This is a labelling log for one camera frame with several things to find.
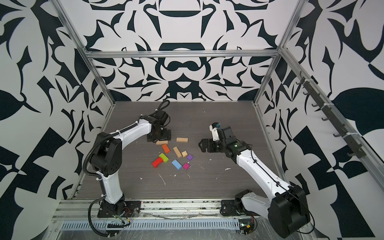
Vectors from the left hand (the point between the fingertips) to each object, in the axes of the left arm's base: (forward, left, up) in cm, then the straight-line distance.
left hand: (164, 135), depth 93 cm
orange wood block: (-6, -1, -6) cm, 8 cm away
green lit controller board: (-45, -41, -8) cm, 61 cm away
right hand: (-11, -25, +8) cm, 28 cm away
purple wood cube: (-12, -15, -6) cm, 20 cm away
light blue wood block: (-15, -7, -7) cm, 18 cm away
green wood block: (-11, 0, -7) cm, 13 cm away
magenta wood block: (-17, -13, -7) cm, 23 cm away
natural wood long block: (+1, -11, -7) cm, 13 cm away
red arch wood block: (-15, +4, -6) cm, 17 cm away
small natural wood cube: (-10, -12, -6) cm, 17 cm away
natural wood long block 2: (-2, +2, -5) cm, 6 cm away
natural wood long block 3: (-8, -8, -7) cm, 13 cm away
